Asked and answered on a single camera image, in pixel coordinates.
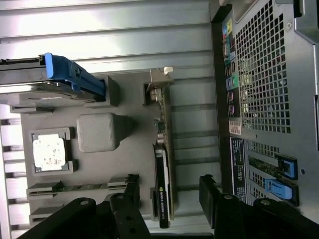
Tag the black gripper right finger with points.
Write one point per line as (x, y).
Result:
(236, 219)

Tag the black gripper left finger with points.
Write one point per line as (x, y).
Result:
(124, 219)

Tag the blue release lever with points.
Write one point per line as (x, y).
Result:
(276, 188)

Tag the green RAM stick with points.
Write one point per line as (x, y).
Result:
(79, 188)

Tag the gray parts rack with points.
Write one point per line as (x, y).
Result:
(99, 169)

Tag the blue card retention latch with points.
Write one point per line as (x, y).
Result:
(290, 163)

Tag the silver CPU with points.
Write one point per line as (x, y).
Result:
(49, 153)

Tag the open black PC case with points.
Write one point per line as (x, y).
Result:
(261, 74)

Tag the hard disk blue carrier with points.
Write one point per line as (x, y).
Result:
(30, 89)

